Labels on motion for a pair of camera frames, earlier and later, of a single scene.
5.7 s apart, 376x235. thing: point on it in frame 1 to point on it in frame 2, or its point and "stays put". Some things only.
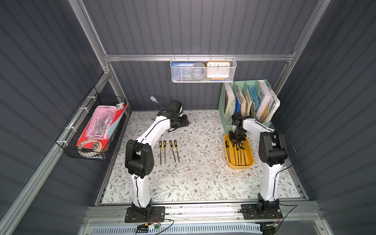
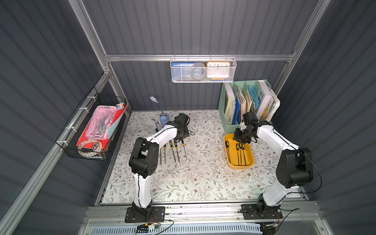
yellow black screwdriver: x=237 y=149 stays put
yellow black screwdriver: x=234 y=152 to x=183 y=144
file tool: x=240 y=148 stays put
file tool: x=176 y=147 stays put
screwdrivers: x=243 y=149 stays put
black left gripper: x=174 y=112 to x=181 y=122
